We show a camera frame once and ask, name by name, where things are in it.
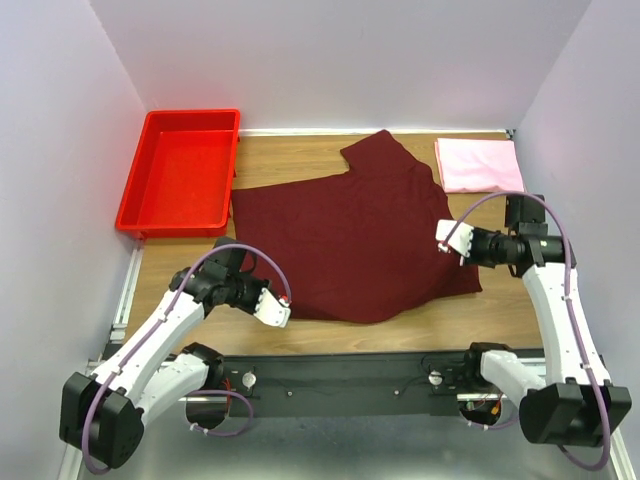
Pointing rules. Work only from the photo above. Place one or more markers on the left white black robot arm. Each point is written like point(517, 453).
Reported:
point(104, 413)

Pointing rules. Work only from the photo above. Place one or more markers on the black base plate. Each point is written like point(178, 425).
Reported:
point(358, 384)

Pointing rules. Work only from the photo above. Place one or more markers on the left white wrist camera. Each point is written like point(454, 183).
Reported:
point(272, 310)

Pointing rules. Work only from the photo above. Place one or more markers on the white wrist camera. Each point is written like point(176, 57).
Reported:
point(272, 310)
point(453, 236)

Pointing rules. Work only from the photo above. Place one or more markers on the red plastic bin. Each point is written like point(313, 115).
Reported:
point(180, 180)

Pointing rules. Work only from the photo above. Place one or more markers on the maroon t shirt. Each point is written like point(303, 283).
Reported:
point(359, 246)

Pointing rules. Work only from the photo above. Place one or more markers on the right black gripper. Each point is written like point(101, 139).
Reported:
point(473, 256)

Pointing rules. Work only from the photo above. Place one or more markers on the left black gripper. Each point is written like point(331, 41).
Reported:
point(259, 285)

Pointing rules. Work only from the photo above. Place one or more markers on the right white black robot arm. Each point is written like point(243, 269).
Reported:
point(576, 402)

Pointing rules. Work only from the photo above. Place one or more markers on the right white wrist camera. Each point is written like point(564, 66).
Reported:
point(453, 236)

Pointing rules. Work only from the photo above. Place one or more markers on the folded pink t shirt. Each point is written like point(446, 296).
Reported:
point(478, 166)

